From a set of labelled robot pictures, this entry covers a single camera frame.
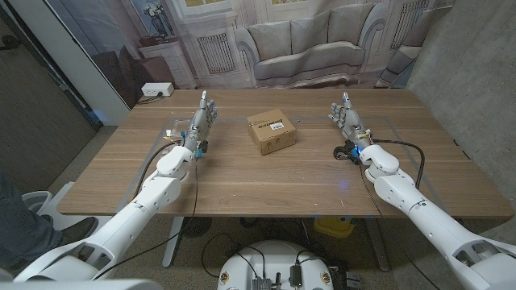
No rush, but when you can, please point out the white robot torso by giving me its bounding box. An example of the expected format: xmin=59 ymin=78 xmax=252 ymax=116
xmin=217 ymin=240 xmax=335 ymax=290

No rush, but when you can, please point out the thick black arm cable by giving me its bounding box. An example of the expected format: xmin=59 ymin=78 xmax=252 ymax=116
xmin=134 ymin=140 xmax=179 ymax=199
xmin=371 ymin=138 xmax=426 ymax=190

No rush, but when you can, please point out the person leg in jeans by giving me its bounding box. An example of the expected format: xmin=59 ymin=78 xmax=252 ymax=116
xmin=0 ymin=172 xmax=64 ymax=271

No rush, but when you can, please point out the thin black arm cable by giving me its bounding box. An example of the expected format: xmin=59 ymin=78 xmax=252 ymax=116
xmin=94 ymin=159 xmax=199 ymax=280
xmin=357 ymin=161 xmax=441 ymax=290

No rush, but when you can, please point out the white stand base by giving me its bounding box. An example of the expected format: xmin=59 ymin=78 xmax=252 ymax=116
xmin=22 ymin=180 xmax=114 ymax=233

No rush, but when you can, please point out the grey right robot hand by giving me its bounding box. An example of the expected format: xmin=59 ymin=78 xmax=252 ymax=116
xmin=327 ymin=91 xmax=373 ymax=153

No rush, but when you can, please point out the white table leg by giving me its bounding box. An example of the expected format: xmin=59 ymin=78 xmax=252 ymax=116
xmin=161 ymin=216 xmax=185 ymax=269
xmin=364 ymin=217 xmax=390 ymax=273

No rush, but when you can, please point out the black round floor object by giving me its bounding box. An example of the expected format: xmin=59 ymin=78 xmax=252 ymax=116
xmin=181 ymin=216 xmax=213 ymax=238

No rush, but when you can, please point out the printed living room backdrop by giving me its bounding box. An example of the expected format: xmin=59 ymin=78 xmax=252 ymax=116
xmin=44 ymin=0 xmax=456 ymax=110

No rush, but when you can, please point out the brown cardboard box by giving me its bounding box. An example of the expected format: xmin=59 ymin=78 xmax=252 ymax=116
xmin=246 ymin=108 xmax=298 ymax=156

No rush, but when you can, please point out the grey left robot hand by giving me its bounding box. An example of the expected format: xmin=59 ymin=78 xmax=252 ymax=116
xmin=181 ymin=90 xmax=219 ymax=153

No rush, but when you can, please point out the white power strip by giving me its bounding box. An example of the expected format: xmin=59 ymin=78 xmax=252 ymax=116
xmin=140 ymin=82 xmax=175 ymax=97

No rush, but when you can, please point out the yellow object under table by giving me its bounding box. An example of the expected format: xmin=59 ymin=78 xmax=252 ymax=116
xmin=313 ymin=216 xmax=356 ymax=238

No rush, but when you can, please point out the black shoe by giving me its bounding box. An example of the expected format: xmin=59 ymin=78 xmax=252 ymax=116
xmin=59 ymin=216 xmax=99 ymax=247

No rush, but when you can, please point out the black grip trainer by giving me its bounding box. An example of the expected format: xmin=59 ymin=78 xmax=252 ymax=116
xmin=332 ymin=140 xmax=360 ymax=163

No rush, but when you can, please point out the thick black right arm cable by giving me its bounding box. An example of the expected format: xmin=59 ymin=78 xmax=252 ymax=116
xmin=371 ymin=138 xmax=426 ymax=190

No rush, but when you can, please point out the clear plastic clamshell container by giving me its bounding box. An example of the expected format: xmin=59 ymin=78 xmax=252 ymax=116
xmin=163 ymin=118 xmax=193 ymax=140

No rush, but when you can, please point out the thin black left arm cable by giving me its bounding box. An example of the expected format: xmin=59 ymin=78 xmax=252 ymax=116
xmin=94 ymin=159 xmax=199 ymax=280

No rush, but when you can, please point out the black floor cable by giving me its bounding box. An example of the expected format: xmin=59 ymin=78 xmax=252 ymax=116
xmin=200 ymin=232 xmax=267 ymax=280

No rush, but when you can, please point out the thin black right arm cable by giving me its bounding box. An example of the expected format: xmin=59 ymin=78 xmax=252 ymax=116
xmin=357 ymin=161 xmax=441 ymax=290

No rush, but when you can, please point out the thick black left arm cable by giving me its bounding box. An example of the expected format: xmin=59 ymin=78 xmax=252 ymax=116
xmin=134 ymin=140 xmax=179 ymax=199

